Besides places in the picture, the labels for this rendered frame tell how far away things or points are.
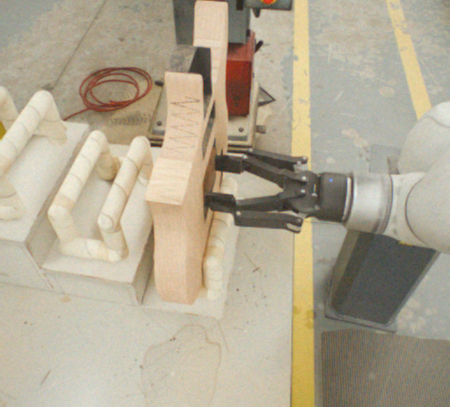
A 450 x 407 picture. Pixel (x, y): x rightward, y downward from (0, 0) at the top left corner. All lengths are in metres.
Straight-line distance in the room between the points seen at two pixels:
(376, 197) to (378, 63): 2.50
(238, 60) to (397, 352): 1.30
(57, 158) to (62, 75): 2.22
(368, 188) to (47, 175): 0.53
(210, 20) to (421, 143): 0.71
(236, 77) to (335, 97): 0.97
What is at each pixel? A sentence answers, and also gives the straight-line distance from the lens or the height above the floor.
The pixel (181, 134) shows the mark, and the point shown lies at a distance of 0.55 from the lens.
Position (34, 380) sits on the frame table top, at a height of 0.93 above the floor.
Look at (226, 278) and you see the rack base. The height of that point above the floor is 0.94.
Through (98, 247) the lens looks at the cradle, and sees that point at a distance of 0.75.
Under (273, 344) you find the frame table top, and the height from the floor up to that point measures 0.93.
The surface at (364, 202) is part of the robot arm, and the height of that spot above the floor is 1.18.
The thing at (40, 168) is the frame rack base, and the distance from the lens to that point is 0.83.
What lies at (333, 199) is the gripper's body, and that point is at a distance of 0.65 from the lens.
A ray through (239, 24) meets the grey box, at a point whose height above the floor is 0.75.
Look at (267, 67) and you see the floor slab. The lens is 2.93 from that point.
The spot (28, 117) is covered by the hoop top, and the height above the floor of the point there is 1.21.
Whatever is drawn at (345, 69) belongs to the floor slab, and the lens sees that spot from 3.00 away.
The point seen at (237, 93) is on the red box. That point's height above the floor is 0.44.
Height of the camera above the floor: 1.67
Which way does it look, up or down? 49 degrees down
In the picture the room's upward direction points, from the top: straight up
